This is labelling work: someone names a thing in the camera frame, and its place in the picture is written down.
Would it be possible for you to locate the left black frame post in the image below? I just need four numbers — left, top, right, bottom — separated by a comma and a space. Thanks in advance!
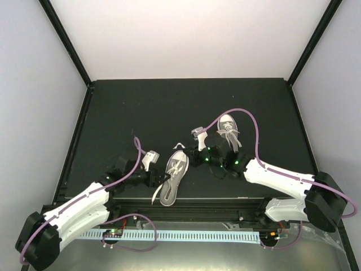
39, 0, 92, 87

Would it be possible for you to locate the purple cable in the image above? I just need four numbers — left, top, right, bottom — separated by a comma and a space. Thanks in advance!
200, 108, 359, 251
19, 137, 157, 265

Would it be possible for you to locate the left small circuit board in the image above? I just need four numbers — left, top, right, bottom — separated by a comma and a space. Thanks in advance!
103, 229, 123, 238

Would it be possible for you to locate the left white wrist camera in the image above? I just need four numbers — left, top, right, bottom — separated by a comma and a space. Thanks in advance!
142, 150, 160, 172

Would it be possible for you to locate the small circuit board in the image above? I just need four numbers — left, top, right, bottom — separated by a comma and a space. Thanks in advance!
103, 229, 123, 238
266, 231, 279, 239

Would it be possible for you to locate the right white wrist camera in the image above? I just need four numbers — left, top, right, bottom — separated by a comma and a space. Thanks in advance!
191, 127, 208, 151

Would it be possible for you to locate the grey sneaker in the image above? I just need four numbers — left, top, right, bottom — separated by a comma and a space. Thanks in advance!
217, 114, 242, 152
151, 142, 190, 207

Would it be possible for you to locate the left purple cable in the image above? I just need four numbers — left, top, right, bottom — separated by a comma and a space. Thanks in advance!
19, 137, 157, 265

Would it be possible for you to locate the black frame post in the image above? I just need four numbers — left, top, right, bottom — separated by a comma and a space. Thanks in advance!
287, 0, 342, 86
39, 0, 92, 87

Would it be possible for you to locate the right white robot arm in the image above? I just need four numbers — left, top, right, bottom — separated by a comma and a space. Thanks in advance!
185, 143, 347, 233

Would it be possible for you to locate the right black frame post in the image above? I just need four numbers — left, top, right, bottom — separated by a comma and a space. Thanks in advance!
287, 0, 342, 86

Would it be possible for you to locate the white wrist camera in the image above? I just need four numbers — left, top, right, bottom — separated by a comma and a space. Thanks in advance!
191, 127, 208, 151
142, 150, 160, 172

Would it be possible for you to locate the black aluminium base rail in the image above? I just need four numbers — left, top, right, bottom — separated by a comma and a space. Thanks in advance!
109, 198, 289, 230

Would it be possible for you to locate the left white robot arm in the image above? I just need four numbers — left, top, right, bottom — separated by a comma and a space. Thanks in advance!
15, 159, 170, 270

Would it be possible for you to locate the white slotted cable duct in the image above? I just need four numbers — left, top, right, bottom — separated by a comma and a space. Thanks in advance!
78, 229, 261, 244

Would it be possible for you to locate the right small circuit board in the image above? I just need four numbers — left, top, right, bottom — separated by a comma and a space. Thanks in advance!
266, 231, 279, 239

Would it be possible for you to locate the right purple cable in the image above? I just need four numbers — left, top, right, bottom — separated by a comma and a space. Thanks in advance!
200, 108, 359, 251

